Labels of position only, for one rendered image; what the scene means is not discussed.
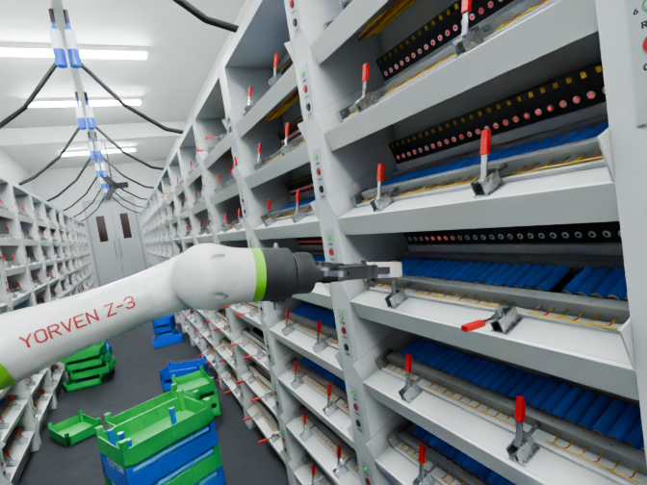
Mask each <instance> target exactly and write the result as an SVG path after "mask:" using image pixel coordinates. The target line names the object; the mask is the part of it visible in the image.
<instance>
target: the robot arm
mask: <svg viewBox="0 0 647 485"><path fill-rule="evenodd" d="M389 277H402V262H376V263H367V265H366V260H361V264H356V263H354V264H343V263H330V262H316V264H315V260H314V258H313V256H312V255H311V254H310V253H308V252H291V251H290V249H288V248H279V246H278V244H277V243H275V244H274V245H273V248H237V247H229V246H224V245H219V244H215V243H202V244H198V245H195V246H193V247H191V248H189V249H188V250H186V251H185V252H184V253H182V254H179V255H177V256H175V257H173V258H171V259H169V260H167V261H165V262H163V263H161V264H159V265H157V266H155V267H152V268H148V269H146V270H144V271H141V272H139V273H136V274H134V275H131V276H129V277H126V278H123V279H121V280H118V281H116V282H113V283H111V284H108V285H105V286H102V287H99V288H96V289H93V290H90V291H87V292H83V293H80V294H76V295H72V296H69V297H65V298H62V299H58V300H54V301H51V302H47V303H43V304H40V305H36V306H32V307H28V308H24V309H20V310H16V311H12V312H8V313H5V314H2V315H0V391H2V390H4V389H6V388H8V387H10V386H11V385H13V384H15V383H17V382H19V381H21V380H23V379H26V378H28V377H30V376H32V375H34V374H36V373H38V372H40V371H42V370H45V369H46V368H48V367H50V366H52V365H54V364H56V363H58V362H60V361H62V360H63V359H65V358H67V357H69V356H71V355H73V354H75V353H77V352H79V351H81V350H83V349H85V348H88V347H90V346H92V345H95V344H97V343H100V342H102V341H104V340H106V339H109V338H111V337H113V336H115V335H117V334H120V333H122V332H124V331H127V330H129V329H132V328H135V327H137V326H140V325H142V324H145V323H148V322H151V321H153V320H155V319H160V318H163V317H166V316H169V315H172V314H175V313H178V312H182V311H185V310H189V309H192V308H194V309H196V310H201V311H212V310H217V309H219V308H222V307H225V306H229V305H233V304H238V303H245V302H257V301H270V302H272V303H273V309H274V310H279V303H280V301H283V302H284V301H286V299H290V298H291V297H292V295H293V294H309V293H311V292H312V291H313V290H314V288H315V284H316V282H317V283H321V282H322V284H329V283H331V282H343V281H347V280H357V279H370V278H371V281H375V280H376V279H377V278H389Z"/></svg>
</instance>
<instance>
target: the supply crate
mask: <svg viewBox="0 0 647 485"><path fill-rule="evenodd" d="M176 395H177V397H176V398H174V399H172V400H170V401H167V402H165V403H163V404H161V405H159V406H157V407H155V408H153V409H150V410H148V411H146V412H144V413H142V414H140V415H138V416H136V417H134V418H132V419H130V420H128V421H125V422H123V423H121V424H118V425H116V426H114V427H112V428H113V429H114V432H115V437H116V447H115V446H114V445H112V444H110V442H109V437H108V432H107V430H106V431H104V428H103V426H102V425H99V426H97V427H95V428H94V429H95V434H96V439H97V443H98V448H99V452H101V453H102V454H104V455H105V456H107V457H108V458H109V459H111V460H112V461H114V462H115V463H117V464H118V465H120V466H121V467H122V468H124V469H125V470H127V469H129V468H131V467H133V466H135V465H136V464H138V463H140V462H141V461H143V460H144V459H146V458H148V457H150V456H152V455H153V454H155V453H157V452H159V451H160V450H162V449H164V448H166V447H168V446H170V445H172V444H174V443H176V442H177V441H179V440H181V439H183V438H185V437H186V436H188V435H190V434H192V433H193V432H195V431H196V430H198V429H200V428H201V427H203V426H205V425H207V424H209V423H210V422H212V421H214V420H215V419H214V414H213V408H212V403H211V398H210V397H206V398H204V399H202V400H203V402H201V401H198V400H195V399H192V398H189V397H186V396H184V392H183V390H182V389H179V390H177V391H176ZM172 406H173V407H174V409H175V415H176V419H177V423H175V424H173V425H171V420H170V415H169V410H168V408H169V407H172ZM121 431H123V432H124V436H125V439H123V440H121V441H118V437H117V433H118V432H121ZM128 438H131V441H132V446H131V447H129V446H128V442H127V440H126V439H128Z"/></svg>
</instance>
